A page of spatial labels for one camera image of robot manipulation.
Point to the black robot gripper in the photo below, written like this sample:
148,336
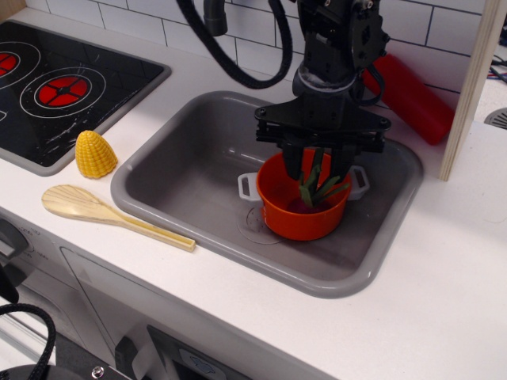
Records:
339,122

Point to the purple toy beet green leaves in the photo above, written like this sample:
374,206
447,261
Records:
313,195

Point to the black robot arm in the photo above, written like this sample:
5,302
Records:
342,40

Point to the grey toy sink basin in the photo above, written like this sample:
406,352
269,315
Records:
185,179

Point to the red ketchup squeeze bottle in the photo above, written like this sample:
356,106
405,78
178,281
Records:
406,95

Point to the dark grey toy faucet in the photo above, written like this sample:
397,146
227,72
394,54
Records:
215,18

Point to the round metal drain grate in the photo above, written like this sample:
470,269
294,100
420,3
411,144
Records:
497,118

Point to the yellow toy corn cob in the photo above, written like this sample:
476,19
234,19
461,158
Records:
94,156

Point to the light wooden side panel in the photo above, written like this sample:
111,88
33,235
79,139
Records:
489,30

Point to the wooden toy spoon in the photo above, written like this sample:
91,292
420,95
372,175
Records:
73,202

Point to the black toy stove top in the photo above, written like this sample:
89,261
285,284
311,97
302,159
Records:
53,87

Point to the grey oven knob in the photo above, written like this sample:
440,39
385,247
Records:
13,242

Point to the orange toy pot grey handles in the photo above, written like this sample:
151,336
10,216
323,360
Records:
271,190

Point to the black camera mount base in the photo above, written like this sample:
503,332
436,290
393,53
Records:
31,348

